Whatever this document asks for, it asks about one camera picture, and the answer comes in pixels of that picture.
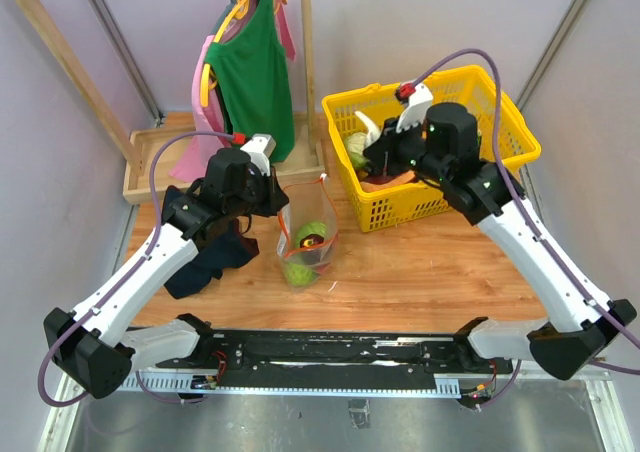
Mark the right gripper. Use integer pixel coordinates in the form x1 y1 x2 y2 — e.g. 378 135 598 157
363 113 450 186

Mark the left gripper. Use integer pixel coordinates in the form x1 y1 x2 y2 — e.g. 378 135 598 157
226 162 290 219

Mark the white toy mushroom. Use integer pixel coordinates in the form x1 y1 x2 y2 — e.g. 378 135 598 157
355 111 382 148

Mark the clear zip top bag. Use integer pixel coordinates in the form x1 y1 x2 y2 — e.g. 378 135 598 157
276 173 338 291

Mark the green toy cabbage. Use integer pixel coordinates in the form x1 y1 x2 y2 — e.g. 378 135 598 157
283 263 316 288

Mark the yellow plastic shopping basket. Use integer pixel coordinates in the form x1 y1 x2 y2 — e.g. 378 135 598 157
320 64 543 234

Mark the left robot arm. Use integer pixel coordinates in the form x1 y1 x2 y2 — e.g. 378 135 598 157
38 135 288 399

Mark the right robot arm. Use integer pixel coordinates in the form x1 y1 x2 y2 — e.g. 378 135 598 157
356 102 637 380

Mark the green tank top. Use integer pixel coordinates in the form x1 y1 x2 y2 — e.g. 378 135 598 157
204 0 295 163

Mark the dark navy cloth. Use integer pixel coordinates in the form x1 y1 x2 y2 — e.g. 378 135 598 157
150 182 259 299

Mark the wooden clothes rack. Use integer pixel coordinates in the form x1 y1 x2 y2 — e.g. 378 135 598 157
14 0 325 205

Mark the yellow clothes hanger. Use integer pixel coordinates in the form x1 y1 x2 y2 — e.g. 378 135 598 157
197 0 296 109

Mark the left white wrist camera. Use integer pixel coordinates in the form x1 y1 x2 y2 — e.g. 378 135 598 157
232 134 276 177

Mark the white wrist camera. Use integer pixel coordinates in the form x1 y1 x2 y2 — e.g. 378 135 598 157
396 83 433 134
232 134 276 177

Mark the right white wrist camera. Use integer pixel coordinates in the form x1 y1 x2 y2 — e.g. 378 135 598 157
396 83 433 134

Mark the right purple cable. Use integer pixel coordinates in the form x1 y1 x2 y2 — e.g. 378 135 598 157
412 47 640 408

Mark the purple cable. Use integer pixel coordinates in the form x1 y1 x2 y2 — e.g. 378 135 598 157
38 131 246 408
412 47 640 408

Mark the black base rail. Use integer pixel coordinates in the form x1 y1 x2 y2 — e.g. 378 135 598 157
157 329 513 395

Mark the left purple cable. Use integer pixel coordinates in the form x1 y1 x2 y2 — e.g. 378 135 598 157
38 131 246 408

